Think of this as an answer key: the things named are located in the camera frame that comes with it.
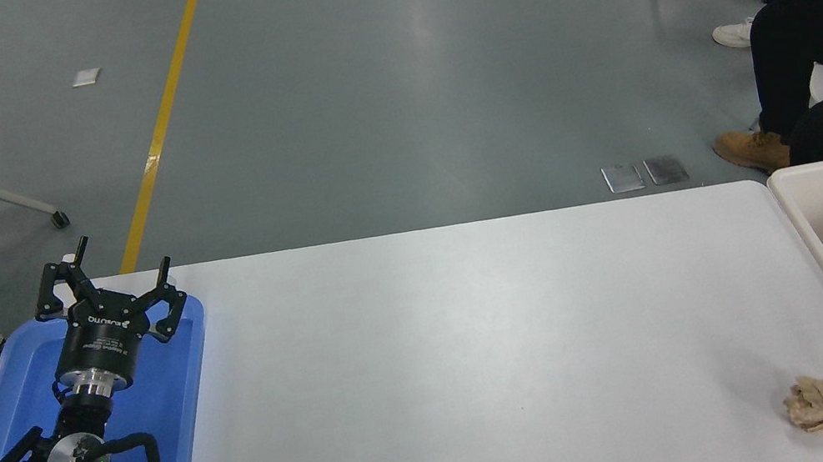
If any crumpled tan paper ball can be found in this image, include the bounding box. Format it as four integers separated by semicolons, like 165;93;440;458
779;371;823;439

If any metal floor plate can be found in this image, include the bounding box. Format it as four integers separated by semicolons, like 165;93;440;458
600;160;649;197
642;151;691;189

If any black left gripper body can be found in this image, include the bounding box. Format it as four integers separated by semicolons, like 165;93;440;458
43;280;178;389

